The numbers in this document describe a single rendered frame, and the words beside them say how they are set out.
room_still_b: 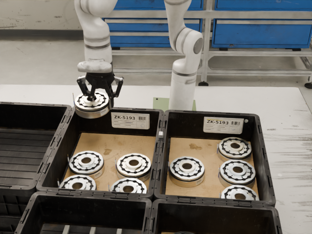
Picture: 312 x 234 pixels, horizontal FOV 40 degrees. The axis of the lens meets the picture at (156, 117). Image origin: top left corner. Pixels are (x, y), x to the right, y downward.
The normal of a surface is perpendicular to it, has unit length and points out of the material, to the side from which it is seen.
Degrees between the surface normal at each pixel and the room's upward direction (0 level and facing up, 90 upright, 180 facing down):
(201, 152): 0
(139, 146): 0
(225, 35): 90
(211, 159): 0
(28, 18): 90
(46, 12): 90
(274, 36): 90
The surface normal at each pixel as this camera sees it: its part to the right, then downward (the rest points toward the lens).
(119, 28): -0.02, 0.56
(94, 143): 0.00, -0.83
